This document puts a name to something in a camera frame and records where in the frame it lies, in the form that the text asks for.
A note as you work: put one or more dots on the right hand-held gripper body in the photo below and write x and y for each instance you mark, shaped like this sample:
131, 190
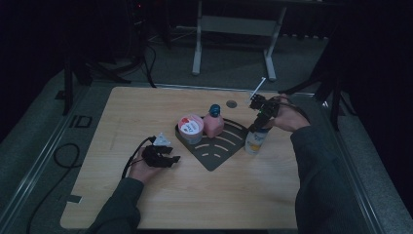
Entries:
266, 107

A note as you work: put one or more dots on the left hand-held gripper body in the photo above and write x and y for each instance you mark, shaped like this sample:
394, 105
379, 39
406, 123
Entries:
154, 156

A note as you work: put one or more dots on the white bottle with blue cap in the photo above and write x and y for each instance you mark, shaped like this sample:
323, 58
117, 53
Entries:
255, 143

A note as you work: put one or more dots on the white yogurt cup red label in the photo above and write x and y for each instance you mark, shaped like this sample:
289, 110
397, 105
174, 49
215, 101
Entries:
191, 127

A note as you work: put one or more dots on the dark grey slotted corner rack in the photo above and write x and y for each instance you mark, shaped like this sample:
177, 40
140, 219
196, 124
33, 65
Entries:
217, 149

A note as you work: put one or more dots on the person's left hand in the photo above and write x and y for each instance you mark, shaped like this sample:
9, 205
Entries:
142, 170

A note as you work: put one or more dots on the person's right hand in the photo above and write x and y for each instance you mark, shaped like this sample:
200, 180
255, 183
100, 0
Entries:
290, 117

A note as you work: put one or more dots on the black tripod stand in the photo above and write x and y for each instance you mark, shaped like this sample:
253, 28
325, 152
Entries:
331, 84
81, 68

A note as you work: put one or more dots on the white metal stand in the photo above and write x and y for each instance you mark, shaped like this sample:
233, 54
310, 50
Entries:
234, 26

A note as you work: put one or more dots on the grey tape strip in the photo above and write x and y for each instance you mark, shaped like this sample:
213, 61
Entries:
73, 198

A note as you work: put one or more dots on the metal floor rail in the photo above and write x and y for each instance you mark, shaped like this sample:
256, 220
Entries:
42, 156
373, 208

